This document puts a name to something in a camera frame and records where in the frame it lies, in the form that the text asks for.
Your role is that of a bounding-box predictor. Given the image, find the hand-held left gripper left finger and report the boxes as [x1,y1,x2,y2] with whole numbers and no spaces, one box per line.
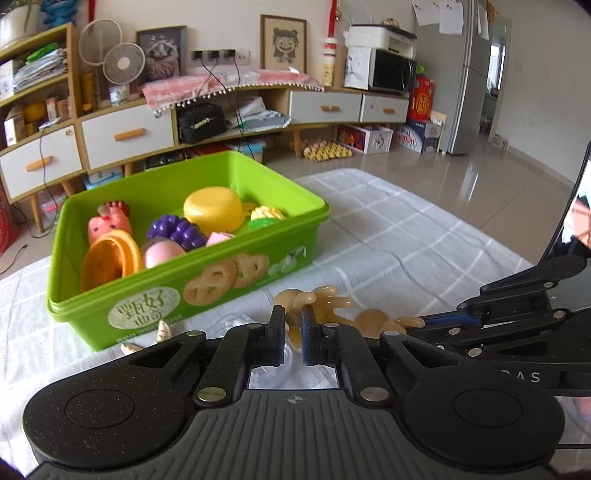
[121,305,286,409]

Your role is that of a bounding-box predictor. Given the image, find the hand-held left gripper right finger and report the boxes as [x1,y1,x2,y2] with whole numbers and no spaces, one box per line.
[301,307,465,409]

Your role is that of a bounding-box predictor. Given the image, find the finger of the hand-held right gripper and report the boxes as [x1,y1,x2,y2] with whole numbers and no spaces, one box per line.
[422,255,589,326]
[407,308,591,363]

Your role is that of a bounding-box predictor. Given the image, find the tan rubber toy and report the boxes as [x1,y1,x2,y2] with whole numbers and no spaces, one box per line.
[272,285,426,352]

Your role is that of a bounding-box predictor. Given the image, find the yellow toy corn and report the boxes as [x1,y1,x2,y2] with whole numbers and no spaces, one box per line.
[248,205,288,231]

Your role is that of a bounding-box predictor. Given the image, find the pink toy peach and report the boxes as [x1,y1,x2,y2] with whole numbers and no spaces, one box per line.
[141,240,188,270]

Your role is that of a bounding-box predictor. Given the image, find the purple toy grapes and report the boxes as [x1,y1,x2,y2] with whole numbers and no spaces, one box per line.
[147,215,208,253]

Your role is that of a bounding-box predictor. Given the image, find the yellow toy pot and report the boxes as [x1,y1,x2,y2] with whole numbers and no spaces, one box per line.
[183,186,257,236]

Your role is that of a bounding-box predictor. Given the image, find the green plastic box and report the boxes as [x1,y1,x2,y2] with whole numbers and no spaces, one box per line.
[46,150,331,352]

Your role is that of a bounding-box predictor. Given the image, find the orange toy cup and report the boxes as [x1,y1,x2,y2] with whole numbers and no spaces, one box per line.
[81,229,143,293]

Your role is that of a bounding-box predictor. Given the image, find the pink and red rubber toy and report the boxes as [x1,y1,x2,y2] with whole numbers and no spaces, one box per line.
[88,200,134,246]

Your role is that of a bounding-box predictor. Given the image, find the white checked cloth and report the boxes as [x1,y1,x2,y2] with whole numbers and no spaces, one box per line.
[0,168,551,468]

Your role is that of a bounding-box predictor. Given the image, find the small seashell toy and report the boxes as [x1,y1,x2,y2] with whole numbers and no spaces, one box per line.
[119,318,172,356]

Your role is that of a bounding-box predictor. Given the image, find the blue white cardboard box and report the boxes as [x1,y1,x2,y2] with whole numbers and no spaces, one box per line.
[396,117,445,154]

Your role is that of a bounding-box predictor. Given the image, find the clear storage box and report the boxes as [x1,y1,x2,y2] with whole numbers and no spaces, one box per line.
[228,138,268,164]

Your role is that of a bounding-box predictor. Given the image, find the yellow egg tray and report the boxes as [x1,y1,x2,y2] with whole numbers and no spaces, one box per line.
[290,138,352,162]

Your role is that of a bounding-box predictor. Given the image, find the white printed cardboard box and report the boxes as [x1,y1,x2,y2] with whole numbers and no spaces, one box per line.
[337,124,394,155]

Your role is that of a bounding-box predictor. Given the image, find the dark flat box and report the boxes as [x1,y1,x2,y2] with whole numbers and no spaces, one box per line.
[144,152,188,172]

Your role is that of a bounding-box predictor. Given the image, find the white cabinet drawer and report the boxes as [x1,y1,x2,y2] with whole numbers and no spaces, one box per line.
[0,124,85,200]
[288,90,363,126]
[81,106,177,169]
[360,95,410,123]

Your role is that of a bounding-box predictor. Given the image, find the pile of papers and bags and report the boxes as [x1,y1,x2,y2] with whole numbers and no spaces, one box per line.
[226,96,292,133]

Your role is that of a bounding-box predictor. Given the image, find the red gift box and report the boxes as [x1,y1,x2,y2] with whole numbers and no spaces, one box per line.
[409,74,436,123]

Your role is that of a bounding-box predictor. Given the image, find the black bag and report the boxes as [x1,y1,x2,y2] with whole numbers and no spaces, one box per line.
[177,102,227,145]

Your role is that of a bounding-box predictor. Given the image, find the blue white flat box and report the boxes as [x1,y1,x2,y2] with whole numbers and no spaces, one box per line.
[85,166,126,190]

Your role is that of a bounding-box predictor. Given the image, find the grey refrigerator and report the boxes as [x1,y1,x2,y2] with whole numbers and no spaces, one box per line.
[438,0,496,156]

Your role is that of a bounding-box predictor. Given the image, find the black microwave oven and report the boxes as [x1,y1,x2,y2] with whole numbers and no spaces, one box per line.
[368,48,418,93]

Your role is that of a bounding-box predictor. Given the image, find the pink fringed cloth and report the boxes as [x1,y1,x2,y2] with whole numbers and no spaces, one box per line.
[139,69,324,110]

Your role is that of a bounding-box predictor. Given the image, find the white paper sheet drawing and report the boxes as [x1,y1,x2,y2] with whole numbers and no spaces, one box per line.
[344,46,375,91]

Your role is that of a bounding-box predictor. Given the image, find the yellow white bottle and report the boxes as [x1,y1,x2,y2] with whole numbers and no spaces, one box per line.
[322,38,338,88]

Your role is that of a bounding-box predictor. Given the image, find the framed cartoon picture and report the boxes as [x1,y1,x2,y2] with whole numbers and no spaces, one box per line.
[260,15,308,75]

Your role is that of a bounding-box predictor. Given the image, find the white printer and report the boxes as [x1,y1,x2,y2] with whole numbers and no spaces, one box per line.
[344,24,418,54]

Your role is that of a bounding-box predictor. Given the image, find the red printed bucket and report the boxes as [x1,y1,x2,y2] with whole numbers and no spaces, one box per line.
[0,179,18,256]

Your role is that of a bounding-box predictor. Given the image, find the framed cat picture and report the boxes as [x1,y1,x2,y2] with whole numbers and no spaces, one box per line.
[136,25,188,86]

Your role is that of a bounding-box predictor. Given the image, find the yellow spray can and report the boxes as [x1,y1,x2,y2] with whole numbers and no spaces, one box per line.
[82,71,98,114]

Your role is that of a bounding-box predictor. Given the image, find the small white desk fan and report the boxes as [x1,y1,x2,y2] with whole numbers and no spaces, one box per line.
[102,43,147,105]

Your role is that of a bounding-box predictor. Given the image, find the small orange white box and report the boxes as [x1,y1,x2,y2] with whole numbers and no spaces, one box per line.
[45,95,70,120]

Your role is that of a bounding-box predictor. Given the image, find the yellow round object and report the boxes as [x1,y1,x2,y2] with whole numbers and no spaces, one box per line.
[23,102,47,126]

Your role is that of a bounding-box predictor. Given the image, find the small white carton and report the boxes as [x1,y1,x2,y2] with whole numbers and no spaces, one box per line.
[4,113,27,147]

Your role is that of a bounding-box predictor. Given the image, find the wooden sideboard cabinet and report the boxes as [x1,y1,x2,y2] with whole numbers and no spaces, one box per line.
[0,23,411,232]

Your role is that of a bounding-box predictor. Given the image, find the stack of papers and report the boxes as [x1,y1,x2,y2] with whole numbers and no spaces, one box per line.
[11,44,70,93]

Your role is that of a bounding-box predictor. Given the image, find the white plant pot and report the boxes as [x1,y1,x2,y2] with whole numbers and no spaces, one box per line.
[0,0,42,49]

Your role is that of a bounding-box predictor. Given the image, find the black cable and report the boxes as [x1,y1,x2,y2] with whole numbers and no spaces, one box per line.
[9,124,62,238]
[198,58,251,140]

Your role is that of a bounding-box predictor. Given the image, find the wall power sockets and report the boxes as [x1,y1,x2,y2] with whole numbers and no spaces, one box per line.
[191,48,250,68]

